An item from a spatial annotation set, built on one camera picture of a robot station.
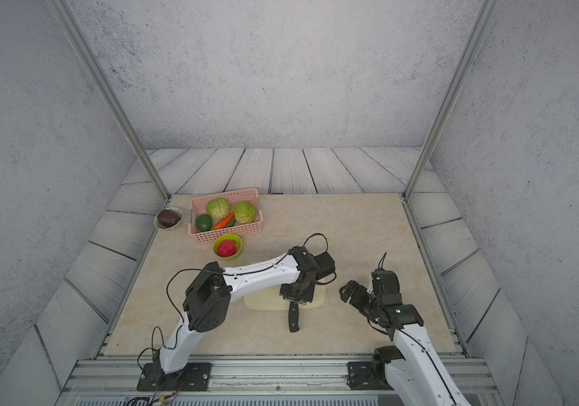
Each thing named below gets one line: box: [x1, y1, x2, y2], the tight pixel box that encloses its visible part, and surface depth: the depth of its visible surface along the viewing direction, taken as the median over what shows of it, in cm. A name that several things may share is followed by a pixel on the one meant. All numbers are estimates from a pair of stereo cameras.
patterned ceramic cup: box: [154, 207, 184, 231], surface depth 107 cm
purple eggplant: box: [154, 207, 183, 231], surface depth 107 cm
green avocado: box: [195, 213, 213, 232], surface depth 109 cm
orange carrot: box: [213, 212, 235, 231], surface depth 110 cm
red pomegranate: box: [217, 240, 237, 258], surface depth 98 cm
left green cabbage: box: [206, 197, 232, 220], surface depth 110 cm
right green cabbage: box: [233, 200, 257, 225], surface depth 108 cm
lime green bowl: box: [212, 233, 243, 260], surface depth 101 cm
